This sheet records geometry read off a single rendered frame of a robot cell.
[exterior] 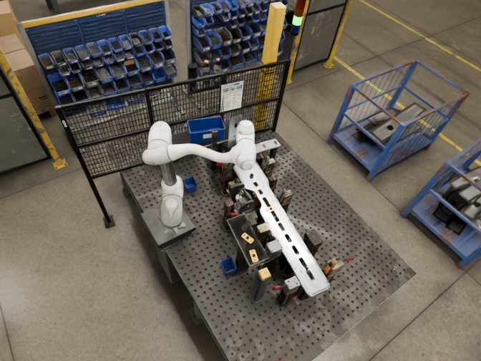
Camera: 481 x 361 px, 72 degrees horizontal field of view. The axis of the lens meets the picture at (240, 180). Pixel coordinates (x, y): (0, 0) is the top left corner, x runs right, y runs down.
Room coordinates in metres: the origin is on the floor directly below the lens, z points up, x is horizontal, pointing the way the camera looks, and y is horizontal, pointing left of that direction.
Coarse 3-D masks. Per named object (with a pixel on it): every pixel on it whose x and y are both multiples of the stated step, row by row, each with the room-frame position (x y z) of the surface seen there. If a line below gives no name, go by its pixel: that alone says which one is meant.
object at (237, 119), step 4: (236, 116) 2.08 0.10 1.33; (240, 116) 2.10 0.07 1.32; (232, 120) 2.06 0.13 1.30; (236, 120) 2.08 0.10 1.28; (240, 120) 2.10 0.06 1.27; (232, 124) 2.06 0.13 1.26; (232, 128) 2.06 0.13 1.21; (236, 128) 2.08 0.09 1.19; (228, 132) 2.05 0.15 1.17; (232, 132) 2.06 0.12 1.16; (228, 136) 2.04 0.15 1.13; (232, 136) 2.06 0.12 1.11; (228, 140) 2.05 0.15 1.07; (232, 140) 2.07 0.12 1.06; (228, 144) 2.05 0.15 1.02; (232, 144) 2.07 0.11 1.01
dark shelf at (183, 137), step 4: (224, 124) 2.29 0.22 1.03; (228, 124) 2.30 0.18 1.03; (236, 124) 2.31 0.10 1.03; (228, 128) 2.24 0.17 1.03; (184, 132) 2.12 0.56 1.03; (172, 136) 2.05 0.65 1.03; (176, 136) 2.06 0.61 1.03; (180, 136) 2.06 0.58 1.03; (184, 136) 2.07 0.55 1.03; (188, 136) 2.08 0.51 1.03; (224, 136) 2.13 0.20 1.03; (172, 140) 2.00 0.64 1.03; (176, 140) 2.00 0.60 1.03; (180, 140) 2.01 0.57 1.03; (184, 140) 2.02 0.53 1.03; (188, 140) 2.02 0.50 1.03; (220, 140) 2.08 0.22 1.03; (224, 140) 2.09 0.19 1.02; (172, 144) 1.96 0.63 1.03; (176, 144) 1.96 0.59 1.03; (196, 144) 1.99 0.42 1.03; (200, 144) 2.00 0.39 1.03; (204, 144) 2.01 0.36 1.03; (208, 144) 2.02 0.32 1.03
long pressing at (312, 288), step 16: (240, 176) 1.72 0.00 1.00; (256, 176) 1.75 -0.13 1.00; (256, 192) 1.58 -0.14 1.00; (272, 192) 1.61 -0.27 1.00; (272, 224) 1.31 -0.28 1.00; (288, 224) 1.32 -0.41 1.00; (288, 256) 1.06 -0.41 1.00; (304, 256) 1.08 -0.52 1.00; (304, 272) 0.96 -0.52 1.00; (320, 272) 0.97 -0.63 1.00; (304, 288) 0.85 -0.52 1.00; (320, 288) 0.86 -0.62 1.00
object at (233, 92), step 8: (240, 80) 2.40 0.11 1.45; (224, 88) 2.32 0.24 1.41; (232, 88) 2.36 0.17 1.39; (240, 88) 2.40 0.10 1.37; (224, 96) 2.32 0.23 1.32; (232, 96) 2.36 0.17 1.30; (240, 96) 2.41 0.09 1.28; (224, 104) 2.32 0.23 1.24; (232, 104) 2.36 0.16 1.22; (240, 104) 2.41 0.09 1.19
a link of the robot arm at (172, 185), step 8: (152, 128) 1.50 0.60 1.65; (160, 128) 1.50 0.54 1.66; (168, 128) 1.53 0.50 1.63; (152, 136) 1.43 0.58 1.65; (160, 136) 1.43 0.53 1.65; (168, 136) 1.47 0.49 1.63; (160, 168) 1.47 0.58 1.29; (168, 168) 1.46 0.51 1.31; (168, 176) 1.46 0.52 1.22; (176, 176) 1.52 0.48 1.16; (168, 184) 1.46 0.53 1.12; (176, 184) 1.48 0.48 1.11; (168, 192) 1.43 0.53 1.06; (176, 192) 1.45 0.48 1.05
